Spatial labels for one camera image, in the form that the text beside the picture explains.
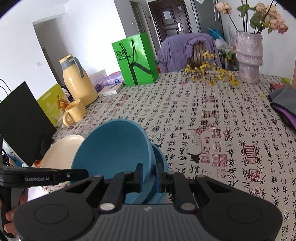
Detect calligraphy tablecloth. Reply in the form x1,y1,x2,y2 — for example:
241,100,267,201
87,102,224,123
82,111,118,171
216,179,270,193
23,70,296,241

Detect wooden chair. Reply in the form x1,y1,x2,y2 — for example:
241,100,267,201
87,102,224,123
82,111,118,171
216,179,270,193
189,42,210,69

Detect yellow-green snack box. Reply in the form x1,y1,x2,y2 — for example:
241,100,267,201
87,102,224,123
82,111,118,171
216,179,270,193
37,84,70,127

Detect grey refrigerator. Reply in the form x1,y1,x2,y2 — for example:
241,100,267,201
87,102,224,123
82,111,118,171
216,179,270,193
191,0,224,38

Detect pink textured vase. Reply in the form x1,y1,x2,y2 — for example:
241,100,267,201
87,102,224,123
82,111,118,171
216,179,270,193
236,31,263,84

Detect purple plastic package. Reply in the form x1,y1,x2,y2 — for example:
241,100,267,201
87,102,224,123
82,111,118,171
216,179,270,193
90,70,124,92

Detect orange tape roll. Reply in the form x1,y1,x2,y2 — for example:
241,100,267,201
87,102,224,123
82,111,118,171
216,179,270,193
32,160,42,168

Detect grey purple cloth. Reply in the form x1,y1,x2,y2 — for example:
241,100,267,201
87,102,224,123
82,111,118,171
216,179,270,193
268,84,296,132

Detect yellow mug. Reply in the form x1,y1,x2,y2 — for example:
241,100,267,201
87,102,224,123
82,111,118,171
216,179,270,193
63,99,87,126

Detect dried pink roses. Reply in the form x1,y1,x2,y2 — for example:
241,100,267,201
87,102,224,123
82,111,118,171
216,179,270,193
215,0,289,35

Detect blue bowl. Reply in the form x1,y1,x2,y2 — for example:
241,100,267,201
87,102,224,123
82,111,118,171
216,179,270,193
71,119,156,204
136,143,170,204

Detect yellow thermos jug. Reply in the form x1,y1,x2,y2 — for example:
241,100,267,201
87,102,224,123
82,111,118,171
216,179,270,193
59,54,98,106

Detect white book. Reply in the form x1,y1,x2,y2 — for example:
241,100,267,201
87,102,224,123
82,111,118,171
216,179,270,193
98,82,124,97

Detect person's left hand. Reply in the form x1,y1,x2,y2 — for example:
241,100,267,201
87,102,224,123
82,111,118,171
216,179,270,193
2,188,28,236

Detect yellow flower branch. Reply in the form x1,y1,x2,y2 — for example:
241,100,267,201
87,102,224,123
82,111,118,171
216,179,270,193
182,50,240,86

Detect large cream plate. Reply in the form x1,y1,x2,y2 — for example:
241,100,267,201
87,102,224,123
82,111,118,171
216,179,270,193
41,135,84,169

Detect green paper bag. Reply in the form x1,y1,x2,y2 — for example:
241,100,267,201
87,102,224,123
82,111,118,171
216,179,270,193
112,33,159,86

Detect dark brown door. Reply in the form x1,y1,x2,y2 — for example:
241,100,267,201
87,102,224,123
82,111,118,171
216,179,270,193
148,0,192,44

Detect black paper bag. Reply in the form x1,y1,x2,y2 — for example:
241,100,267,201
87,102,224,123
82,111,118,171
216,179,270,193
1,82,56,166

